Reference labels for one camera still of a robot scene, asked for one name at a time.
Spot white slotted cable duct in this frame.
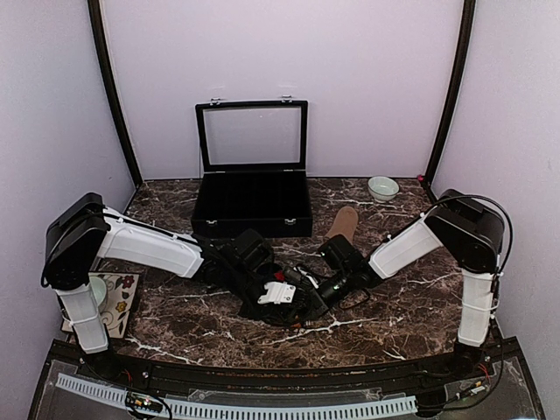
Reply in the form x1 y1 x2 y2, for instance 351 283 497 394
55 374 417 419

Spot left black frame post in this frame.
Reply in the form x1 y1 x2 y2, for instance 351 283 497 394
87 0 144 189

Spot black display case glass lid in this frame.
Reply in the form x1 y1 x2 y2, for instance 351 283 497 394
191 98 313 238

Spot right black frame post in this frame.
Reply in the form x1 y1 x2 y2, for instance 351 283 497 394
423 0 477 188

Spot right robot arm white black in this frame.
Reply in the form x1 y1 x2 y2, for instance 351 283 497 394
298 189 514 380

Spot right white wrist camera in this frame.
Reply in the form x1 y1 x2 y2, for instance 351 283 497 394
295 267 319 290

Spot tan brown sock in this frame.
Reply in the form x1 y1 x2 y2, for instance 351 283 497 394
325 206 359 243

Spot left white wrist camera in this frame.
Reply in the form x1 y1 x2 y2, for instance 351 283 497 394
257 282 297 305

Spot green circuit board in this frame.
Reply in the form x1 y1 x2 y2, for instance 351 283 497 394
124 392 164 415

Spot black frame post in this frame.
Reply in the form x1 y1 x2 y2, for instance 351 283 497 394
87 0 144 189
423 0 477 188

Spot pale green bowl at back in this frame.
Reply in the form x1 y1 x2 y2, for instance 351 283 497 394
367 176 400 203

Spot argyle red orange black sock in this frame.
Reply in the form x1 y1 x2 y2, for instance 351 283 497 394
259 271 307 326

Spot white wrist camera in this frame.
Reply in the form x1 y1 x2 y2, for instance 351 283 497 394
295 267 319 290
257 282 297 305

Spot black front rail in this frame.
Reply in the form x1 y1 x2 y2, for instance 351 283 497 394
40 338 534 396

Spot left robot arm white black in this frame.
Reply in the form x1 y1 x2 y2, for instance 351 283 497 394
41 192 305 382

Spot floral patterned mat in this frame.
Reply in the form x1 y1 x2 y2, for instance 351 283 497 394
89 272 140 339

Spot pale green bowl on mat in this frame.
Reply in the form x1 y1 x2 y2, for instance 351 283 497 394
90 276 109 313

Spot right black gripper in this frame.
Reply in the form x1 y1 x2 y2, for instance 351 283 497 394
290 269 356 327

